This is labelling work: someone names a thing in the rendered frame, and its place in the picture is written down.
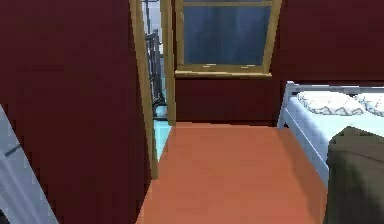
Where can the black metal rack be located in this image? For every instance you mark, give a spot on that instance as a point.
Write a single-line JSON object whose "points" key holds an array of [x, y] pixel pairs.
{"points": [[155, 66]]}

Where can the wood framed window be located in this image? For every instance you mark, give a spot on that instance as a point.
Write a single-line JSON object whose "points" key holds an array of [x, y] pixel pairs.
{"points": [[226, 36]]}

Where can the white bed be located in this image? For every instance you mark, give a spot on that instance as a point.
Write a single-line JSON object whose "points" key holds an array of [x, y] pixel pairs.
{"points": [[310, 130]]}

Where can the white pillow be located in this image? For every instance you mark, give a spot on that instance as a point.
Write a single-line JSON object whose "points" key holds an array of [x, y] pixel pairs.
{"points": [[328, 102], [374, 101]]}

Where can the olive green blanket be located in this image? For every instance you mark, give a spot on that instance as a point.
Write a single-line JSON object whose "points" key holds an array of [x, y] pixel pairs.
{"points": [[356, 180]]}

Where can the wooden doorway frame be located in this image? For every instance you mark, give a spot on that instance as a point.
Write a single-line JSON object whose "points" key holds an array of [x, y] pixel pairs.
{"points": [[146, 86]]}

